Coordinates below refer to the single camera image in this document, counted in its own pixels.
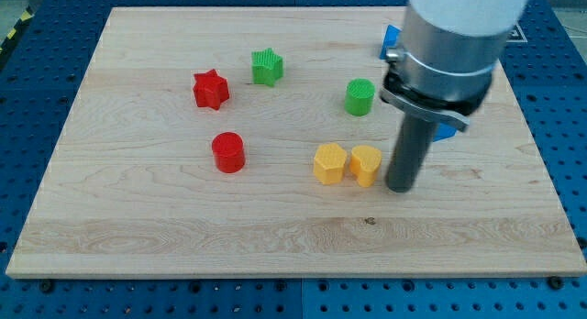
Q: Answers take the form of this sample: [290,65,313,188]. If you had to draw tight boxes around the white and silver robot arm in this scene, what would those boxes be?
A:
[380,0,528,132]

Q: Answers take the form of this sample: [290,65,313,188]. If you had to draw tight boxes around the yellow heart block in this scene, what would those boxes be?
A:
[349,145,382,187]

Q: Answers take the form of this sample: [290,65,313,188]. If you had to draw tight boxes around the yellow hexagon block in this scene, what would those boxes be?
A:
[313,143,348,185]

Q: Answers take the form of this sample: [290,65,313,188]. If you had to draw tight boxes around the blue block lower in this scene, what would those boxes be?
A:
[433,124,457,142]

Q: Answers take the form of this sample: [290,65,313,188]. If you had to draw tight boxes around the green cylinder block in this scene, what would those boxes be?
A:
[344,78,375,116]

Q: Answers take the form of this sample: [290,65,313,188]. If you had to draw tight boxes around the light wooden board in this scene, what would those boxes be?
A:
[6,7,586,279]

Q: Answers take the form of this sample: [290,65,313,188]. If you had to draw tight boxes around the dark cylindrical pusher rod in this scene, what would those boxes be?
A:
[385,115,438,193]

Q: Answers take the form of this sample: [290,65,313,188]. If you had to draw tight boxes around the red cylinder block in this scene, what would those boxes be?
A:
[212,132,246,173]

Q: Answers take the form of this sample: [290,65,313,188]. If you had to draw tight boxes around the red star block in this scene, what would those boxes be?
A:
[193,69,230,110]

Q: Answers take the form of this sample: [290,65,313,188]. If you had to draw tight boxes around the green star block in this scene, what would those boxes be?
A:
[251,48,283,87]

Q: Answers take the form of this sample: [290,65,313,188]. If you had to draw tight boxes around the blue block upper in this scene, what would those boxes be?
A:
[380,25,401,61]

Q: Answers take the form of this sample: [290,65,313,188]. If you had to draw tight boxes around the blue block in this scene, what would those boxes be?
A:
[380,25,401,61]
[433,124,457,142]

